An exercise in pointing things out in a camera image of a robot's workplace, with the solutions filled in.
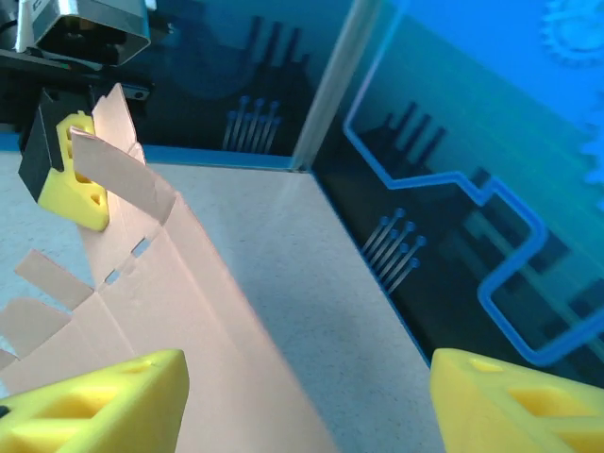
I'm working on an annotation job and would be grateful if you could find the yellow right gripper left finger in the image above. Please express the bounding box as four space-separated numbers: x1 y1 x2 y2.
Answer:
0 348 190 453

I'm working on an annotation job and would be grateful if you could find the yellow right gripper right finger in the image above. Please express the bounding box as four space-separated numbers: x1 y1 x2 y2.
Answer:
429 347 604 453

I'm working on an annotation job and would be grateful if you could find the pink cardboard paper box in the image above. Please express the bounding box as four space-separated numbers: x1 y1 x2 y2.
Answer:
0 83 341 453

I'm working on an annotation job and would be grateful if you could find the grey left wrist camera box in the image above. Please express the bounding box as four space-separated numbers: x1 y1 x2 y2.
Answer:
13 0 152 65

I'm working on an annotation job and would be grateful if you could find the aluminium frame corner post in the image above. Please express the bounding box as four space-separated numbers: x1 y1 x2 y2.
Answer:
292 0 378 172

